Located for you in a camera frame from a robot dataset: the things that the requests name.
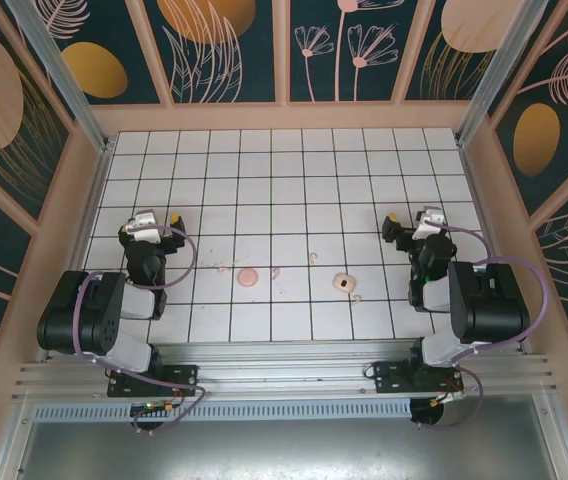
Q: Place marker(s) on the pink earbud charging case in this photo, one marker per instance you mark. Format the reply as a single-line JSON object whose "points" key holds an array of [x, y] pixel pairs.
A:
{"points": [[339, 280]]}

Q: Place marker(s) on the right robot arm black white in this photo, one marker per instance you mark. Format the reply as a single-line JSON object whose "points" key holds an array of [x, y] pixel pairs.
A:
{"points": [[489, 305]]}

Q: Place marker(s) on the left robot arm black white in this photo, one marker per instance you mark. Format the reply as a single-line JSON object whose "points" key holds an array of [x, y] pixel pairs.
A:
{"points": [[79, 315]]}

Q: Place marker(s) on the round pink case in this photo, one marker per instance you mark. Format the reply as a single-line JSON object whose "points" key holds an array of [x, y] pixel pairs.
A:
{"points": [[248, 278]]}

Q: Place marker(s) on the aluminium side strip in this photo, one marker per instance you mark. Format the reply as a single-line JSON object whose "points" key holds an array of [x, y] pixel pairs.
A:
{"points": [[93, 200]]}

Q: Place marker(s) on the grey metal sheet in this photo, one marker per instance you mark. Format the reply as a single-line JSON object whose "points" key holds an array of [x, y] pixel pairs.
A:
{"points": [[284, 450]]}

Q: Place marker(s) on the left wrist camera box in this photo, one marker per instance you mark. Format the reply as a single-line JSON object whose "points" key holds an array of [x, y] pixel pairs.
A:
{"points": [[144, 222]]}

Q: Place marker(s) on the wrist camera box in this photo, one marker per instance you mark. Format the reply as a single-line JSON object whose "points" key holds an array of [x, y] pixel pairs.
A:
{"points": [[429, 220], [144, 222]]}

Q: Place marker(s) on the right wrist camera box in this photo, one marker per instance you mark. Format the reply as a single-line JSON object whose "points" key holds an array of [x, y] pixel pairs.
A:
{"points": [[429, 220]]}

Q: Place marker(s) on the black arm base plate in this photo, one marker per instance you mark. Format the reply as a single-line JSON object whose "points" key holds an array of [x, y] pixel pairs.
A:
{"points": [[184, 380], [389, 380]]}

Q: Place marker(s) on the aluminium corner post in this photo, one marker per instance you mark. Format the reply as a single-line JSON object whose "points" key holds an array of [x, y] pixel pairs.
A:
{"points": [[501, 65], [59, 75]]}

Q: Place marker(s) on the aluminium mounting rail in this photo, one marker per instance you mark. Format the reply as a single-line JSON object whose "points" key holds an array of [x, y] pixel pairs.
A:
{"points": [[284, 370]]}

